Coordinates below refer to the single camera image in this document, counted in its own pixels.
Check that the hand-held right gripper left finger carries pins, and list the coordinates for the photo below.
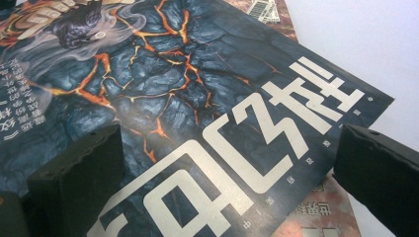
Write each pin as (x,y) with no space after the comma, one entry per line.
(75,184)

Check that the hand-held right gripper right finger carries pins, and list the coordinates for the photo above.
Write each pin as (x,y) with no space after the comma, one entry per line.
(378,177)

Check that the red-brown cover magazine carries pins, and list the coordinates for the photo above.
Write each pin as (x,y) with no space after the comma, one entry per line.
(322,210)

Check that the dark blue lava-pattern magazine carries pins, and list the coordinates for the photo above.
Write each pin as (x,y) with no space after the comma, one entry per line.
(197,82)

